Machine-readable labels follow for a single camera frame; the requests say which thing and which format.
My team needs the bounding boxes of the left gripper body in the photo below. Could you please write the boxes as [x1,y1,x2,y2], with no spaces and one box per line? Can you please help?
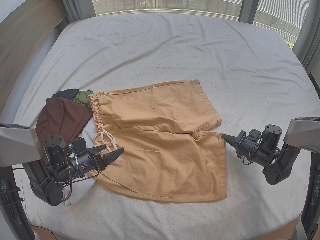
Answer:
[75,147,110,174]

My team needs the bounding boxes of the black cable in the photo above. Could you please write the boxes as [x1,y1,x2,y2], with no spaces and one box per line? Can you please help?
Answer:
[29,224,55,240]

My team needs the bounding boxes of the pale blue garment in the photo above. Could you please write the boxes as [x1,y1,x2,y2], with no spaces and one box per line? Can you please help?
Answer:
[62,120,100,206]

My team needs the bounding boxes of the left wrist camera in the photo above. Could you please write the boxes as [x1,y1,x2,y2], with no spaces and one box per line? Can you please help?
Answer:
[70,137,94,157]

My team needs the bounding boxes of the bed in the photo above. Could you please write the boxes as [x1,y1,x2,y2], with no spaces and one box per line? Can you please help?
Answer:
[0,0,320,240]

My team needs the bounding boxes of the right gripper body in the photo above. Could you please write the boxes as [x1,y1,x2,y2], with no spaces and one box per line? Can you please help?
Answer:
[234,130,262,160]

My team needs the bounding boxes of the dark brown garment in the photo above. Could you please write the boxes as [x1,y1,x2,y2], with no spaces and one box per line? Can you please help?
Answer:
[36,98,93,151]

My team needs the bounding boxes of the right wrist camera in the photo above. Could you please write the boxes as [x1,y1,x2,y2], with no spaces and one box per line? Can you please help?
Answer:
[249,128,262,142]

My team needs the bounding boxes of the olive green garment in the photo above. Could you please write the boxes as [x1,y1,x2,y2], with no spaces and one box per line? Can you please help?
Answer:
[73,89,94,109]

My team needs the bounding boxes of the grey-green curtain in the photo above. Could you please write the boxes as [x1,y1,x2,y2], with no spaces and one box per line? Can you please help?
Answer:
[56,0,97,24]
[292,0,320,73]

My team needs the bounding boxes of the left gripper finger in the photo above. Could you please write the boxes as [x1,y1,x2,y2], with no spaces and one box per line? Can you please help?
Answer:
[103,147,125,168]
[93,144,107,156]

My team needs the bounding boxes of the dark blue garment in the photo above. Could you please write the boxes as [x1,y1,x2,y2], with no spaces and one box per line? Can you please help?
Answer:
[52,89,80,101]

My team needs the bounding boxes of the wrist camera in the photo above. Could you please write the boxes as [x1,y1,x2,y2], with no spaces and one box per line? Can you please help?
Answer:
[249,128,262,142]
[70,137,94,157]

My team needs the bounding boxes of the tan shorts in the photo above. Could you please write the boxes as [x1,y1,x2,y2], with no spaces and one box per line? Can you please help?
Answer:
[89,79,228,203]

